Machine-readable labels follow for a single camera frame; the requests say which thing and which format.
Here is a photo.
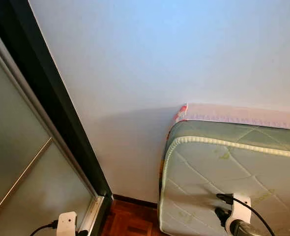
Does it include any green white quilted mattress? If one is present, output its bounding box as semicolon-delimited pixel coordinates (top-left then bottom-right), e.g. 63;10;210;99
158;120;290;236

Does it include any pink mattress in plastic wrap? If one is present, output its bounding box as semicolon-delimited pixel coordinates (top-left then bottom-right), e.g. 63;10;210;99
174;103;290;131

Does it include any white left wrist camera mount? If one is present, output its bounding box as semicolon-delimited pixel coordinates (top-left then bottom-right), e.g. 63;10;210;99
57;211;77;236

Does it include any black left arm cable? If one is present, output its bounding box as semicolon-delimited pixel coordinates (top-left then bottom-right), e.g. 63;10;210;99
29;221;58;236

